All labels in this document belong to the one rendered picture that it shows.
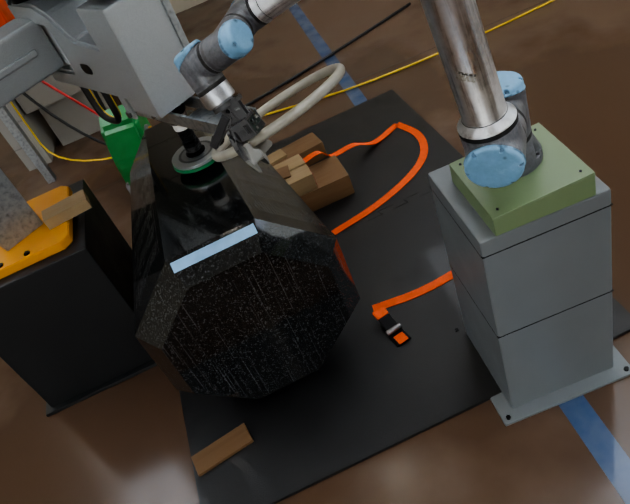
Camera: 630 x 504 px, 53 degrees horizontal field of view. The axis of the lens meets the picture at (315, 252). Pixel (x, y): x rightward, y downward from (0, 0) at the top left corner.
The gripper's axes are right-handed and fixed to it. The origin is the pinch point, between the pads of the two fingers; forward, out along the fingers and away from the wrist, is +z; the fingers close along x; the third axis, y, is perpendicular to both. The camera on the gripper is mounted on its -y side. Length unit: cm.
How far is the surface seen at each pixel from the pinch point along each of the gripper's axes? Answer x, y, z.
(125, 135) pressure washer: 162, -180, -22
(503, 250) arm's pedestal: 8, 45, 57
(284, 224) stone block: 30, -28, 30
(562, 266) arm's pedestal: 20, 54, 76
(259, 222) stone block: 23.3, -30.7, 22.6
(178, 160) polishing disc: 54, -68, -6
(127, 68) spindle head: 38, -47, -44
